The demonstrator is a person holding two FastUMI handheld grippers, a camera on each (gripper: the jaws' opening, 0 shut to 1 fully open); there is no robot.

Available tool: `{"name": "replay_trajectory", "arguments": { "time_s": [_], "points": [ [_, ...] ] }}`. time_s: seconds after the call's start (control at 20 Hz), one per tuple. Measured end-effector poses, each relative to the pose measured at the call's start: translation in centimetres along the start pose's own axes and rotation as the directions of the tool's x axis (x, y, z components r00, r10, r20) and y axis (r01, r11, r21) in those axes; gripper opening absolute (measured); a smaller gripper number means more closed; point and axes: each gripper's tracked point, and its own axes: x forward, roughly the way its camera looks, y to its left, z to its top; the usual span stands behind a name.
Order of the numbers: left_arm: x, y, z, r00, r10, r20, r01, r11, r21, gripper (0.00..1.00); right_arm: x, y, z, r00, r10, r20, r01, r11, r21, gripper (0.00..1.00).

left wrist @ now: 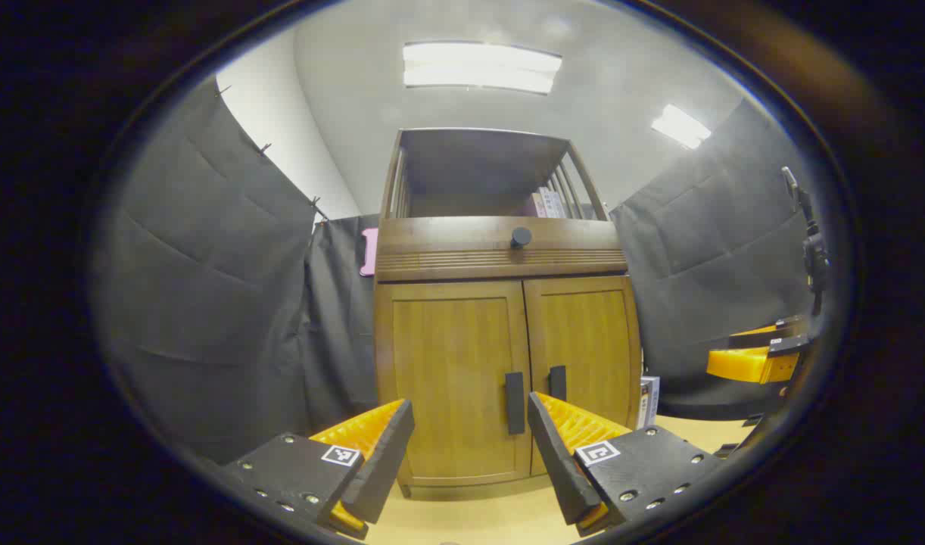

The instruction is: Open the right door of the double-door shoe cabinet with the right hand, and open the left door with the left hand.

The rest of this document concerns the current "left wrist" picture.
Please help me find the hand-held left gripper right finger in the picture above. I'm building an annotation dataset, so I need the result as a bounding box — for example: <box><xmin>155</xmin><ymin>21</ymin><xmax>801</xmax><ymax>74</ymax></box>
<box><xmin>527</xmin><ymin>391</ymin><xmax>724</xmax><ymax>538</ymax></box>

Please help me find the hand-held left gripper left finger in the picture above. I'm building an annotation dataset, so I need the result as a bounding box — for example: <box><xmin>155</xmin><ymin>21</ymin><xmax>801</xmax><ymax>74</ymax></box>
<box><xmin>224</xmin><ymin>399</ymin><xmax>416</xmax><ymax>540</ymax></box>

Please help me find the wooden cabinet door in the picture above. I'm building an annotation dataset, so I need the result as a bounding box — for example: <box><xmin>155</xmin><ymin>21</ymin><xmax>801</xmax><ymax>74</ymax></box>
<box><xmin>523</xmin><ymin>276</ymin><xmax>643</xmax><ymax>476</ymax></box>
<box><xmin>377</xmin><ymin>282</ymin><xmax>534</xmax><ymax>489</ymax></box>

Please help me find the wooden double-door shoe cabinet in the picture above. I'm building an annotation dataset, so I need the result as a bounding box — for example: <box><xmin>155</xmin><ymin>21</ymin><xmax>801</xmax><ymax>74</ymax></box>
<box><xmin>373</xmin><ymin>127</ymin><xmax>643</xmax><ymax>499</ymax></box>

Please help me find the wooden cabinet drawer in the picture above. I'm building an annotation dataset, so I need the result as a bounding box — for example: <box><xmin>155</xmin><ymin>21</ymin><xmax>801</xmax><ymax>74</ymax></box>
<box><xmin>377</xmin><ymin>217</ymin><xmax>628</xmax><ymax>283</ymax></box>

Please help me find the white printed box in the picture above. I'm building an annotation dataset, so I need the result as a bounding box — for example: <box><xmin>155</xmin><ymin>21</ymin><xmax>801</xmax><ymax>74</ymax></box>
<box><xmin>638</xmin><ymin>376</ymin><xmax>661</xmax><ymax>430</ymax></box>

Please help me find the small ceiling light panel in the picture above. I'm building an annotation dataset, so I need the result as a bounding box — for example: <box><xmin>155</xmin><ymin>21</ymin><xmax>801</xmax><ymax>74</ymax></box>
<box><xmin>651</xmin><ymin>104</ymin><xmax>712</xmax><ymax>150</ymax></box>

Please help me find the large ceiling light panel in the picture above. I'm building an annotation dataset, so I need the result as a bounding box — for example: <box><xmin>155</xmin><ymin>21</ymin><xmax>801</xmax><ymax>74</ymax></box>
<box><xmin>402</xmin><ymin>42</ymin><xmax>563</xmax><ymax>95</ymax></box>

